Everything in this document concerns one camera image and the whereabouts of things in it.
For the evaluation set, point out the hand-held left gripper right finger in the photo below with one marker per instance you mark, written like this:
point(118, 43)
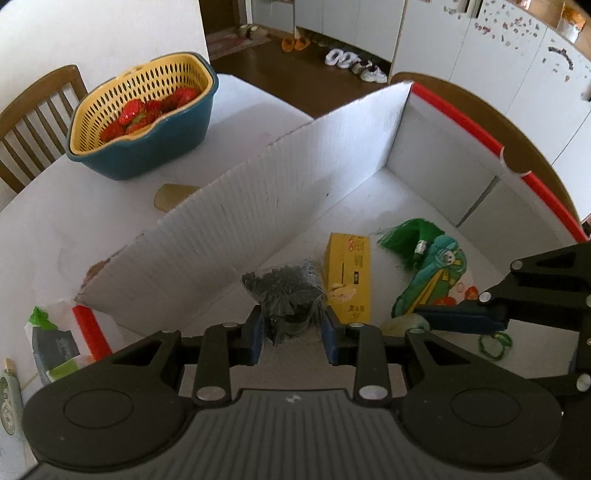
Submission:
point(329, 339)

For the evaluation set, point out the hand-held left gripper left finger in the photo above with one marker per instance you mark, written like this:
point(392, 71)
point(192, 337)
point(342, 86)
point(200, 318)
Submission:
point(256, 337)

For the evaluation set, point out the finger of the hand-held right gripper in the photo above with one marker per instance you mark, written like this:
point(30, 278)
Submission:
point(579, 390)
point(461, 318)

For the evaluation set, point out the clear bag of black clips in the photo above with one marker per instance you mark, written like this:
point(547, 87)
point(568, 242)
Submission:
point(286, 290)

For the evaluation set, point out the green printed plastic bag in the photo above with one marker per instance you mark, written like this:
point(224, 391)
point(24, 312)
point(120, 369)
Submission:
point(434, 267)

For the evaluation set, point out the white red cardboard box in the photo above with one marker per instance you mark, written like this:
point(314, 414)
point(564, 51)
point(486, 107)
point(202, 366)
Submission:
point(277, 207)

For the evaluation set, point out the pale olive lumpy item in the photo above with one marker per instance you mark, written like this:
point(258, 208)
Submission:
point(401, 325)

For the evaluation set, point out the yellow carton box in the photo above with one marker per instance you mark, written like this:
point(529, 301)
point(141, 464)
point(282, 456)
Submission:
point(346, 277)

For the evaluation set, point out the white plastic packet green print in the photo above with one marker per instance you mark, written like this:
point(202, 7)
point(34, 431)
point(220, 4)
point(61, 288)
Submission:
point(55, 344)

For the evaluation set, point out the blue plastic bowl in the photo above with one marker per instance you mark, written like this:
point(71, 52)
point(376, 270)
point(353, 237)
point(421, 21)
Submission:
point(138, 159)

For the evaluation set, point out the pile of red strawberries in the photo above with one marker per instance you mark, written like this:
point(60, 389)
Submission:
point(134, 113)

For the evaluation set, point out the grey green correction tape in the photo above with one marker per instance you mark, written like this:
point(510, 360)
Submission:
point(10, 406)

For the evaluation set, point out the grey white sneaker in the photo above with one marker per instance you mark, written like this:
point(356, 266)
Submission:
point(374, 74)
point(361, 67)

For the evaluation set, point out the white cabinet with stickers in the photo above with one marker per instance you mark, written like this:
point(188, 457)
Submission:
point(508, 60)

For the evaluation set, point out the white shoe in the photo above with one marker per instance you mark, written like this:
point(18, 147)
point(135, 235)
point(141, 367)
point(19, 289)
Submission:
point(334, 56)
point(351, 60)

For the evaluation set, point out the yellow plastic strainer basket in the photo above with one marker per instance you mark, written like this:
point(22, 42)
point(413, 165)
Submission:
point(106, 99)

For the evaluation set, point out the brown floor rug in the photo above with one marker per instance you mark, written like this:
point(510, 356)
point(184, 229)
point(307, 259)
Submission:
point(235, 46)

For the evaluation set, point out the orange slipper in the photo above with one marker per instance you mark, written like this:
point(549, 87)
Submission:
point(288, 44)
point(303, 44)

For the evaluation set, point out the orange white packet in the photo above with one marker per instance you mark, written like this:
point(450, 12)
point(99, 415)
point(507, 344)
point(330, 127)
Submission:
point(572, 23)

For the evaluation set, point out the white floor cabinet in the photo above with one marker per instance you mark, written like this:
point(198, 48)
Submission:
point(351, 18)

